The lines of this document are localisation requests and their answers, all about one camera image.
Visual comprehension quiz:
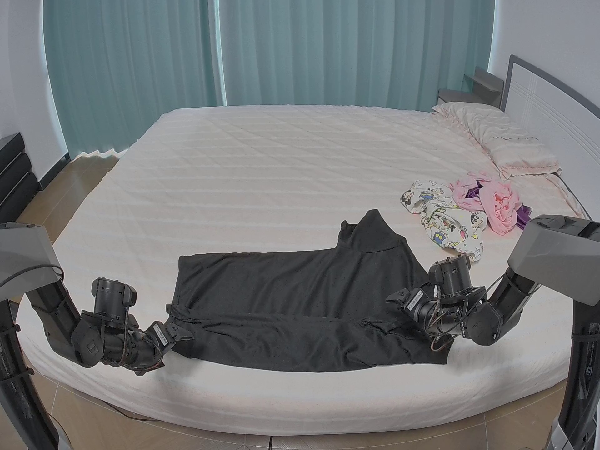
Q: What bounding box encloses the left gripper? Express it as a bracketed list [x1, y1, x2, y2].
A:
[123, 321, 196, 377]

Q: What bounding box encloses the blue-green curtain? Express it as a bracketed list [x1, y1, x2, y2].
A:
[218, 0, 498, 111]
[42, 0, 226, 156]

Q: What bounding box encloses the purple garment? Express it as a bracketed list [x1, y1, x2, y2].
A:
[471, 179, 535, 231]

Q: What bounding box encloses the black T-shirt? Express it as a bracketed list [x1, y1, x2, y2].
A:
[166, 209, 451, 374]

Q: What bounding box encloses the bed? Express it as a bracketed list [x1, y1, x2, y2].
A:
[19, 54, 600, 439]

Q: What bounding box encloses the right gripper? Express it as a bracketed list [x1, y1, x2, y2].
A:
[386, 288, 444, 330]

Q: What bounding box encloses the cream pillow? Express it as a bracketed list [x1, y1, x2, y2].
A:
[430, 101, 562, 179]

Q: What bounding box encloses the pink garment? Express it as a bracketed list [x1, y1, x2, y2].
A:
[450, 170, 523, 235]

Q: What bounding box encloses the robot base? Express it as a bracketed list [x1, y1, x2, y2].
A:
[548, 415, 577, 450]

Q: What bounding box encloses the grey bedside table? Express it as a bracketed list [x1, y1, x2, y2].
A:
[437, 67, 504, 109]

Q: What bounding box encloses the black chest of drawers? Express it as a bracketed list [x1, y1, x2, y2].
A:
[0, 132, 40, 224]

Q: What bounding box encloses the white printed pyjama top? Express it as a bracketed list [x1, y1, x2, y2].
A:
[400, 180, 486, 265]

